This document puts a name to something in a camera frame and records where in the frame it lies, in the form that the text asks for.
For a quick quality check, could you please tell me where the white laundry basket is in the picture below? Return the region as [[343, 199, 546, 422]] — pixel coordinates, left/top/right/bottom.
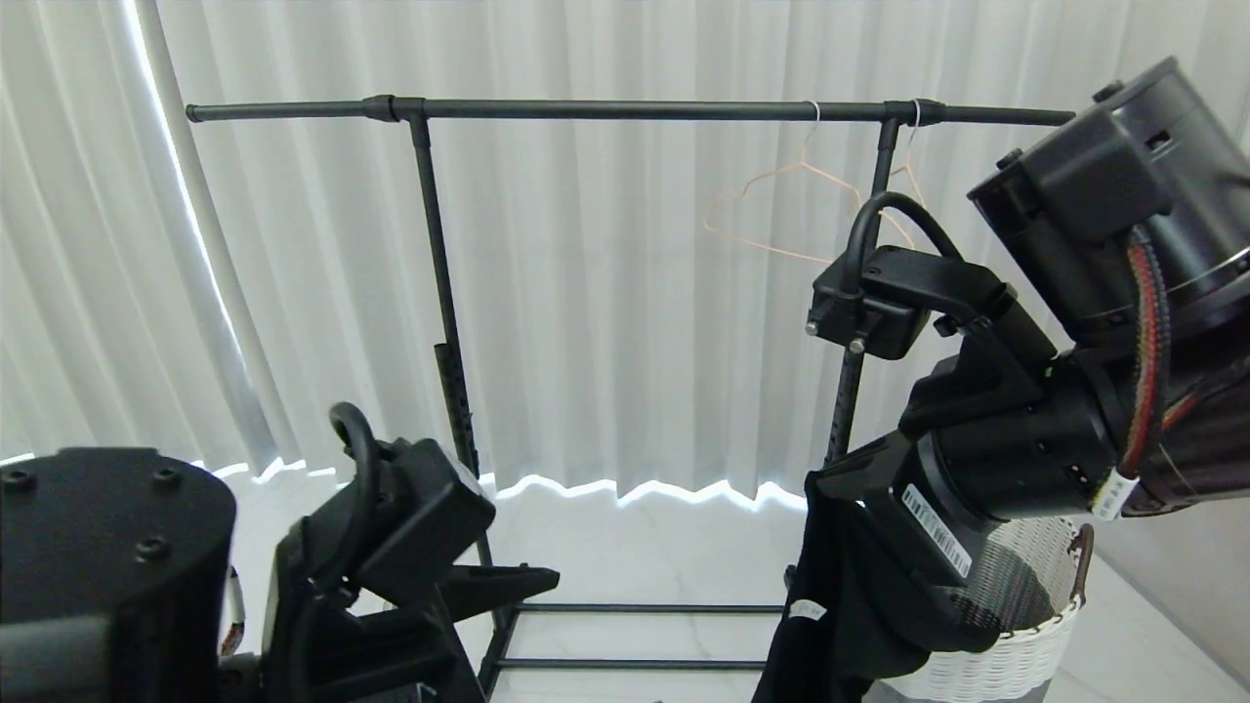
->
[[884, 515, 1097, 703]]

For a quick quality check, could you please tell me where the black clothes rack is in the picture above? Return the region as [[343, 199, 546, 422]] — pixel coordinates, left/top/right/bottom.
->
[[186, 95, 1077, 699]]

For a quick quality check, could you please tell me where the pink clothes hanger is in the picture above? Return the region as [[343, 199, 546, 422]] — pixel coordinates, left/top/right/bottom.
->
[[884, 101, 929, 250], [703, 101, 865, 265]]

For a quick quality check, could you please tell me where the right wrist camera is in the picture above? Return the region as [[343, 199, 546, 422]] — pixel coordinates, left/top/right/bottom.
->
[[807, 244, 1061, 364]]

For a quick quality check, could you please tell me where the white curtain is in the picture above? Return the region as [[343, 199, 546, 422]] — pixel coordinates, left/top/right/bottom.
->
[[0, 0, 1250, 511]]

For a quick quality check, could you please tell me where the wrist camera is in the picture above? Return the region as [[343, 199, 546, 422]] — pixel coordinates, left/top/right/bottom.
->
[[807, 244, 1061, 364], [327, 434, 499, 611]]

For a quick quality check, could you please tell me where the black garment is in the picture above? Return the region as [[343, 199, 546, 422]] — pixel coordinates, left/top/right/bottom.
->
[[752, 474, 929, 703]]

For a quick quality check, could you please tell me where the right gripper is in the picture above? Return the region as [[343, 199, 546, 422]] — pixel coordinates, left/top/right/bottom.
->
[[803, 356, 1122, 680]]

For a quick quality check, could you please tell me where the black cable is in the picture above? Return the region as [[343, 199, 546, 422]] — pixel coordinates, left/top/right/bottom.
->
[[329, 402, 384, 587], [840, 191, 968, 299]]

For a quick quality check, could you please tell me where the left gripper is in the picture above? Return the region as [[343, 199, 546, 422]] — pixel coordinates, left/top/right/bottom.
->
[[259, 517, 561, 703]]

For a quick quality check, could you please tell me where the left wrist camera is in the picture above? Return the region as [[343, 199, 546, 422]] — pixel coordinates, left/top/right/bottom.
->
[[327, 434, 499, 611]]

